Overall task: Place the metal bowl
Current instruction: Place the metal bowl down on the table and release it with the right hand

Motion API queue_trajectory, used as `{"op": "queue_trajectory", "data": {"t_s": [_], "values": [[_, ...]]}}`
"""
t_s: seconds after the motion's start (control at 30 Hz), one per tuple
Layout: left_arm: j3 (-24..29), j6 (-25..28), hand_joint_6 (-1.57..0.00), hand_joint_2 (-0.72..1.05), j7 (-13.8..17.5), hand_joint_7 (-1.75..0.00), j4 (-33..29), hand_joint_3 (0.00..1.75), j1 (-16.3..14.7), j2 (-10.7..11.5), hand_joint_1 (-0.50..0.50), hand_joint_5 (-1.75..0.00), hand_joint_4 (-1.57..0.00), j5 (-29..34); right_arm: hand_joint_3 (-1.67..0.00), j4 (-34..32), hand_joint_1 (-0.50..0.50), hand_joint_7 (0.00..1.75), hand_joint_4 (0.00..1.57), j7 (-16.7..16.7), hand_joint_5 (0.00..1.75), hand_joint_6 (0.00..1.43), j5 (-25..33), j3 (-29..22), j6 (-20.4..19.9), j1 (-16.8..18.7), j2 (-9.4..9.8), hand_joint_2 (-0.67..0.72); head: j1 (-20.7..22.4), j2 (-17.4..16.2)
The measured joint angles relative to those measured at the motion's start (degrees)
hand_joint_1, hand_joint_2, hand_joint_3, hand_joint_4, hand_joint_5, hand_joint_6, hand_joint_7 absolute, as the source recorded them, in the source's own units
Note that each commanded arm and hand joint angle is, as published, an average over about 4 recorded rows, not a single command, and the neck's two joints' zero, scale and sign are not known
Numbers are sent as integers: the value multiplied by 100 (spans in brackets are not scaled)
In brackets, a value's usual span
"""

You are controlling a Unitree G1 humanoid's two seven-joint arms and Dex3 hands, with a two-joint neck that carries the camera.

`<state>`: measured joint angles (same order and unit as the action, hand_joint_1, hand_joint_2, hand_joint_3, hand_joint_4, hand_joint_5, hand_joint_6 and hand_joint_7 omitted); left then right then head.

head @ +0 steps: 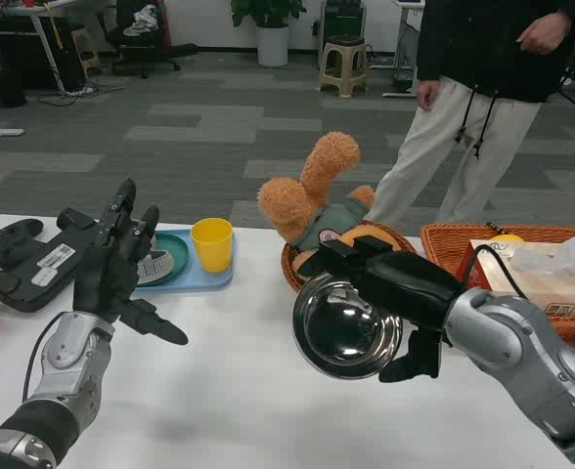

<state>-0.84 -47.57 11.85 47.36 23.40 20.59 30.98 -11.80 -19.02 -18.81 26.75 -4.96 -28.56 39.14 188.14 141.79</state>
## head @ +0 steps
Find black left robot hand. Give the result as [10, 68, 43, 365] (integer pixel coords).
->
[71, 178, 190, 347]

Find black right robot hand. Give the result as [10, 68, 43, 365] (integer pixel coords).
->
[300, 236, 464, 383]

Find shiny metal bowl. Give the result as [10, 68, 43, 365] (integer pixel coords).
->
[291, 271, 404, 380]

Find grey ribbed object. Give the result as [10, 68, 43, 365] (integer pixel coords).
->
[135, 247, 175, 282]

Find rectangular wicker basket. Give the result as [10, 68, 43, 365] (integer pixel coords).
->
[420, 223, 575, 349]

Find black labelled remote controller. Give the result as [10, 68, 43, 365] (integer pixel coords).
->
[0, 206, 104, 315]

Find orange round plate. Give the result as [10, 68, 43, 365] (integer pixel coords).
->
[336, 226, 397, 251]

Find green round plate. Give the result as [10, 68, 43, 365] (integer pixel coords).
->
[134, 233, 192, 287]

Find light blue tray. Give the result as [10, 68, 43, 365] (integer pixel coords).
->
[131, 229, 237, 294]

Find black game controller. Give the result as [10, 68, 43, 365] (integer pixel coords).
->
[0, 218, 45, 270]

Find yellow plastic cup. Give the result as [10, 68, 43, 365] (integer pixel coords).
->
[190, 217, 235, 275]

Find round wicker basket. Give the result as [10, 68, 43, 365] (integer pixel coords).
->
[281, 220, 419, 294]

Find orange plush toy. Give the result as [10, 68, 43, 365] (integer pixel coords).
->
[257, 131, 377, 276]

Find tissue box with tissue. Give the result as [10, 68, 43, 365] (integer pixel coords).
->
[456, 229, 575, 319]

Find black waste bin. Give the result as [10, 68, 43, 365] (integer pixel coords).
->
[0, 67, 27, 109]

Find black office chair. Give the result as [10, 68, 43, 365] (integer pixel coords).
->
[102, 0, 199, 80]

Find beige plastic stool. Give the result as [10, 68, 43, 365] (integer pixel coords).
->
[318, 35, 370, 97]

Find white desk leg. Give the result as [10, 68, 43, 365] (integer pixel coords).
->
[381, 0, 426, 100]

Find person in black jacket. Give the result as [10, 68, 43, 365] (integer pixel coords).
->
[364, 0, 575, 227]

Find white desk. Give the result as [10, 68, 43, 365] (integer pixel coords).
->
[0, 0, 118, 95]

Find crumpled clothes on chair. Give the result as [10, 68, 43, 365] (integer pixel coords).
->
[122, 4, 159, 38]

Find white plant pot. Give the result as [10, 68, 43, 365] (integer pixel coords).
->
[254, 24, 290, 68]

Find dark cabinet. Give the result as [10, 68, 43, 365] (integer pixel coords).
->
[318, 0, 368, 39]

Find green potted plant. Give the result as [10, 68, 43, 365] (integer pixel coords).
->
[230, 0, 309, 28]

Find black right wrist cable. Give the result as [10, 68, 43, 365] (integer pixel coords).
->
[464, 243, 529, 300]

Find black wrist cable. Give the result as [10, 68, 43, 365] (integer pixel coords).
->
[464, 243, 529, 300]
[22, 311, 67, 403]

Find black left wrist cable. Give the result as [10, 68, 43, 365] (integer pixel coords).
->
[22, 311, 67, 403]

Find floor cables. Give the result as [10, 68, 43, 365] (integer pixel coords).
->
[35, 80, 125, 107]

